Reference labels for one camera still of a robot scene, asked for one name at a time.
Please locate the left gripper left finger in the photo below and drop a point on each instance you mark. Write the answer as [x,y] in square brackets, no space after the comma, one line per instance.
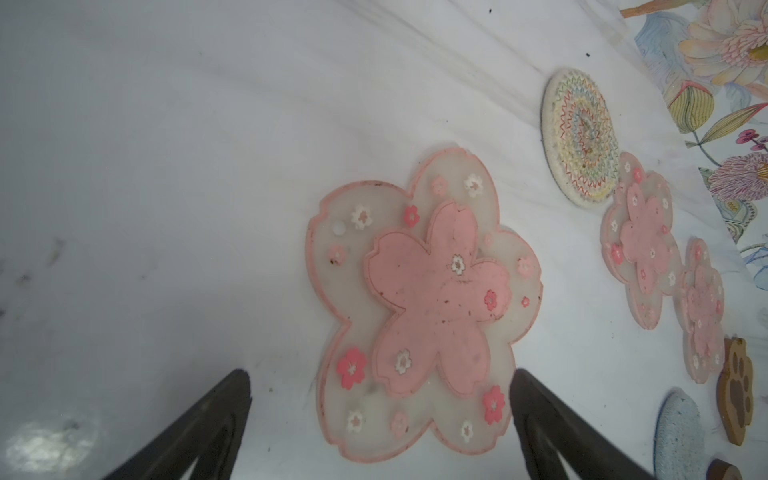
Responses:
[203,443]

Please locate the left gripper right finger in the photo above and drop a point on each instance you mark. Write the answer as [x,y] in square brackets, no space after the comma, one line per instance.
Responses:
[552,434]

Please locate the round blue woven coaster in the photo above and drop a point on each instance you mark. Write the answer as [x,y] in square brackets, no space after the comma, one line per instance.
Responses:
[679,446]

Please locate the pink flower coaster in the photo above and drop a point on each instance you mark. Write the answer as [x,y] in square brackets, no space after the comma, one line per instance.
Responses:
[431,292]
[700,308]
[637,242]

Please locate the brown paw print coaster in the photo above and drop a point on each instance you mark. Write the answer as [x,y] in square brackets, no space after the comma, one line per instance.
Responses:
[735,400]

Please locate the round beige patterned coaster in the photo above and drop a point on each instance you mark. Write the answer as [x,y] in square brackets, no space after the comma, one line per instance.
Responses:
[579,140]

